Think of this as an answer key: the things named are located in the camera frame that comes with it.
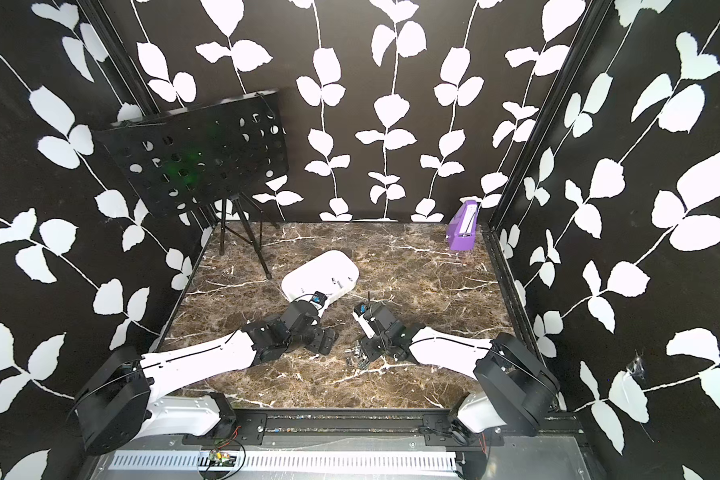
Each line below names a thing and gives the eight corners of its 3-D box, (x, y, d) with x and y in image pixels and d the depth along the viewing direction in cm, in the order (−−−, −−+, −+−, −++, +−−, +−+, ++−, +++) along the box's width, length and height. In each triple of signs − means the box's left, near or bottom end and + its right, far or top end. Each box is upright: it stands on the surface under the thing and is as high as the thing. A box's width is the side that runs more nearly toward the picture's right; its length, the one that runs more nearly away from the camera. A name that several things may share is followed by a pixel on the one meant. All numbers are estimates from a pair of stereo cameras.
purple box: (449, 250, 115) (462, 215, 101) (445, 232, 122) (456, 196, 107) (472, 250, 115) (487, 215, 101) (466, 232, 122) (480, 197, 107)
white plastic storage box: (296, 315, 97) (292, 306, 92) (281, 284, 104) (276, 274, 99) (362, 283, 105) (362, 272, 100) (343, 256, 113) (342, 245, 108)
